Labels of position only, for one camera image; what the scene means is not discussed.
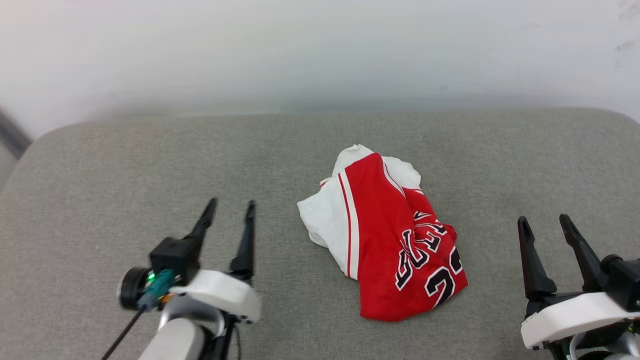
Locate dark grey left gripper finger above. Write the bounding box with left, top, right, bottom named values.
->
left=229, top=200, right=257, bottom=282
left=184, top=197, right=218, bottom=251

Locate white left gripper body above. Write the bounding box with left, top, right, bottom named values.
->
left=172, top=270, right=262, bottom=323

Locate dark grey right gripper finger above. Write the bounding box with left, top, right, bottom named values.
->
left=559, top=214, right=609, bottom=294
left=517, top=216, right=558, bottom=301

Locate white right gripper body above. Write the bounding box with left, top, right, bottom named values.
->
left=520, top=291, right=640, bottom=350

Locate red white basketball jersey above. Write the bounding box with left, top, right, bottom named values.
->
left=297, top=144, right=469, bottom=322

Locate grey fabric sofa cushion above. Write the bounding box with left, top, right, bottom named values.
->
left=0, top=107, right=640, bottom=360

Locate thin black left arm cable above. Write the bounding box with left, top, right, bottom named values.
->
left=101, top=309, right=146, bottom=360

